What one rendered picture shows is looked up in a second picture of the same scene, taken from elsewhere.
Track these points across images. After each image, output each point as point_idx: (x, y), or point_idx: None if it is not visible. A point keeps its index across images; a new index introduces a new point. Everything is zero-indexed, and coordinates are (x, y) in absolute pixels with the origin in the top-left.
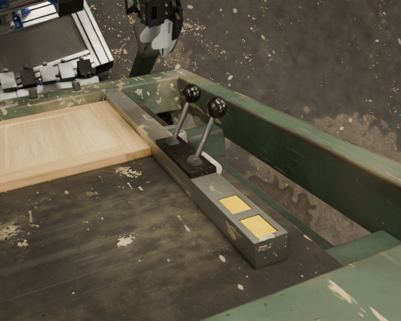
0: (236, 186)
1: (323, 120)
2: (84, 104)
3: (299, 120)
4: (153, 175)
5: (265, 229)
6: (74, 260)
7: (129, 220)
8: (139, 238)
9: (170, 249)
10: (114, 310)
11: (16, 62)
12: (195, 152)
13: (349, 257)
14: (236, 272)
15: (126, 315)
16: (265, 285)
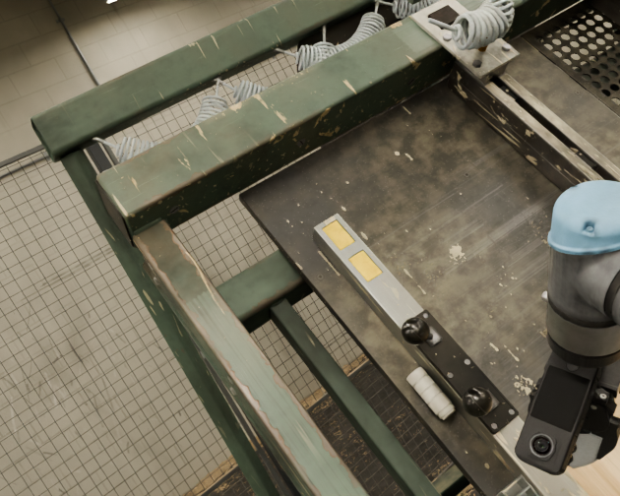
0: (381, 353)
1: None
2: None
3: (318, 489)
4: (496, 381)
5: (331, 229)
6: (484, 225)
7: (470, 283)
8: (445, 256)
9: (410, 243)
10: (421, 182)
11: None
12: (442, 366)
13: (265, 279)
14: (349, 221)
15: (410, 179)
16: (326, 212)
